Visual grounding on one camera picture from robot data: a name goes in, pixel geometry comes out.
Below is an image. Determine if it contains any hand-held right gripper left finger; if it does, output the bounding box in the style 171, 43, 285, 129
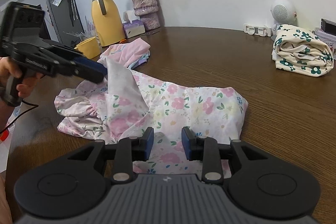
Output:
59, 127, 155, 184

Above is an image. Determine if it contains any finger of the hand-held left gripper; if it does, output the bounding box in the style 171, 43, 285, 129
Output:
74, 55, 109, 77
76, 66, 107, 84

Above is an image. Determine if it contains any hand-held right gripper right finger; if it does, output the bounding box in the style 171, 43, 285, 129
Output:
182, 126, 277, 184

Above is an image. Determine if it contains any pink floral garment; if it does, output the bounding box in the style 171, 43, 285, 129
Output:
54, 57, 248, 178

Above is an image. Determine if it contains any person's left hand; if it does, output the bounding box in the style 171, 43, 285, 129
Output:
0, 56, 44, 99

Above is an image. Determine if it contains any yellow cup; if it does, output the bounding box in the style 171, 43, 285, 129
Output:
74, 36, 102, 60

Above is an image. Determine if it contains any pink garment with purple trim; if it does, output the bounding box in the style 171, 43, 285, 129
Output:
98, 38, 151, 69

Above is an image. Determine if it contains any grey refrigerator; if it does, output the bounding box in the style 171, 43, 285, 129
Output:
46, 0, 86, 48

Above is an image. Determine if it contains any yellow thermos jug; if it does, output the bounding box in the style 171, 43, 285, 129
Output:
91, 0, 126, 47

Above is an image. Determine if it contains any purple tissue box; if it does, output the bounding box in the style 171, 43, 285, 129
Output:
123, 10, 146, 39

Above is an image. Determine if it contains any pink textured vase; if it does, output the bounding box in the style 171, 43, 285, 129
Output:
130, 0, 160, 31

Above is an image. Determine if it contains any white power strip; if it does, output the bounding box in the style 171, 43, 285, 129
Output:
243, 23, 272, 37

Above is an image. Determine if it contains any folded cream floral garment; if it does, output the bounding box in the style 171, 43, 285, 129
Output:
272, 24, 334, 78

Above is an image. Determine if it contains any white robot speaker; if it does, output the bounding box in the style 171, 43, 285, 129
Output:
270, 0, 297, 37

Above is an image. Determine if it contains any grey tin box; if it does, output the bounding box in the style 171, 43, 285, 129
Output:
314, 28, 336, 62

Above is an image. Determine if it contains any small black box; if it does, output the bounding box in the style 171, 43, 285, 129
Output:
321, 18, 336, 36

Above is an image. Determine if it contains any white wire rack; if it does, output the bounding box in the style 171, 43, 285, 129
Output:
63, 30, 91, 47

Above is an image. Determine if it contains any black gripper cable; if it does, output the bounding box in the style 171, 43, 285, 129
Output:
0, 98, 39, 134

